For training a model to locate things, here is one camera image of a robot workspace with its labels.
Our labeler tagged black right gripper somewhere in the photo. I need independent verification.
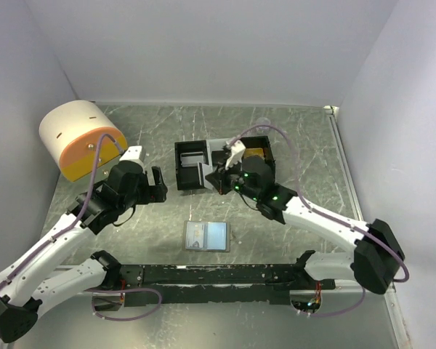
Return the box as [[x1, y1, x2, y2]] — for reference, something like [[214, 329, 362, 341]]
[[205, 156, 259, 202]]

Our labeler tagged silver card black stripe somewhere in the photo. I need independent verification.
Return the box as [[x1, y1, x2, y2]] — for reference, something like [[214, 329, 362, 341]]
[[197, 162, 214, 190]]

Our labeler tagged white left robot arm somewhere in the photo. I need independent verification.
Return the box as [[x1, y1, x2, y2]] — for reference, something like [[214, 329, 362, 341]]
[[0, 161, 168, 343]]

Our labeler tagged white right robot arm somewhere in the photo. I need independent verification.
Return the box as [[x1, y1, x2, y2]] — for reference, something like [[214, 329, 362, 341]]
[[205, 156, 405, 294]]

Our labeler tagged silver cards stack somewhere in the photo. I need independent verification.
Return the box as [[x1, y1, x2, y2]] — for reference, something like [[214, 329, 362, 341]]
[[179, 151, 206, 168]]

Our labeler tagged gold cards stack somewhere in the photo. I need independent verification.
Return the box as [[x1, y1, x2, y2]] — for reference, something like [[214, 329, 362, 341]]
[[243, 148, 265, 159]]

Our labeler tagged white VIP card in holder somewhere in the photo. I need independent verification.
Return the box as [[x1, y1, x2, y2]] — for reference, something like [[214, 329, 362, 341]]
[[185, 222, 206, 250]]

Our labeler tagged black left tray compartment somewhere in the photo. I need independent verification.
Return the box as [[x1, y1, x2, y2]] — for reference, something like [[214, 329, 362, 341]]
[[174, 140, 209, 191]]

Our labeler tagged black tray compartment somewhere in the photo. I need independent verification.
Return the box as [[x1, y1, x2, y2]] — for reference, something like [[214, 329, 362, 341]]
[[174, 140, 209, 191], [239, 136, 275, 185]]

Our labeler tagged white middle tray compartment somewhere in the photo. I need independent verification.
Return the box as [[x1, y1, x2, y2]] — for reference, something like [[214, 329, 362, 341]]
[[206, 138, 232, 195]]

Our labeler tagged black right tray compartment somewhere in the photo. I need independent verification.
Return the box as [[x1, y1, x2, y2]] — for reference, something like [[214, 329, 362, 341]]
[[239, 136, 275, 185]]

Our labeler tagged small clear plastic cup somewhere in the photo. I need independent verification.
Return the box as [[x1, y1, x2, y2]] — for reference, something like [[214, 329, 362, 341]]
[[256, 117, 271, 134]]

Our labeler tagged white orange yellow drawer cabinet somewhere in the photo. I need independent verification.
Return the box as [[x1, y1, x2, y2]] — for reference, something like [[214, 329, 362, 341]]
[[39, 100, 128, 182]]

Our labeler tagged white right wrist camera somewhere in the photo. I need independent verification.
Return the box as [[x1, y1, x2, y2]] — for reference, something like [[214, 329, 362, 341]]
[[225, 140, 246, 170]]

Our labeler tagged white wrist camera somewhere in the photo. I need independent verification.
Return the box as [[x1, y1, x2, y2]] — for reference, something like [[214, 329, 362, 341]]
[[225, 140, 246, 170], [119, 145, 146, 169]]

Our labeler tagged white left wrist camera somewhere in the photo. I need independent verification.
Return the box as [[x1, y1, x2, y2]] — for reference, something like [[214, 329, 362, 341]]
[[119, 145, 146, 169]]

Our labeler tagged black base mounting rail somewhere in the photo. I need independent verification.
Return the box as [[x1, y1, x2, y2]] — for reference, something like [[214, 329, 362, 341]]
[[90, 262, 337, 313]]

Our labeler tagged aluminium frame rail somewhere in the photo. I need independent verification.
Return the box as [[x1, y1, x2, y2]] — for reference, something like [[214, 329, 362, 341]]
[[323, 104, 397, 294]]

